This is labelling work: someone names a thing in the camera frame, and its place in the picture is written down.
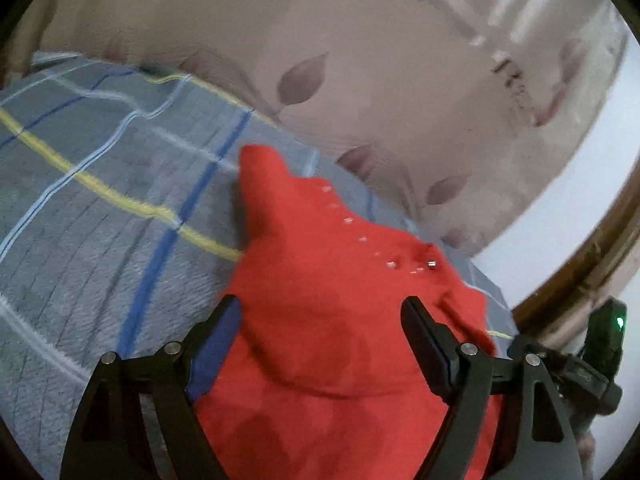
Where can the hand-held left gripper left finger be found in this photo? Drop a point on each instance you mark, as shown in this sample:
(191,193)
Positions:
(218,355)

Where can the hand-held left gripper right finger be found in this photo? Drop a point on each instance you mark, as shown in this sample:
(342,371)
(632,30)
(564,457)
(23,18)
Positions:
(431,355)

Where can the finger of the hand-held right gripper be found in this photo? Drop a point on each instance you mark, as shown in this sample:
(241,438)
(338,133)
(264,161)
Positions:
(520,346)

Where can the red knit garment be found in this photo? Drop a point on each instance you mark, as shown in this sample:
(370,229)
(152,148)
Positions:
(320,340)

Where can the grey plaid blanket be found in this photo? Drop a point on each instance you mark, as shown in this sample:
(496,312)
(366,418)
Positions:
(100,240)

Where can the leaf print curtain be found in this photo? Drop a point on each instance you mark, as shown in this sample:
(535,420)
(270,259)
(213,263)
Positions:
(375,60)

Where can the wooden door frame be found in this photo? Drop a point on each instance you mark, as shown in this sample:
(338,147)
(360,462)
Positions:
(590,270)

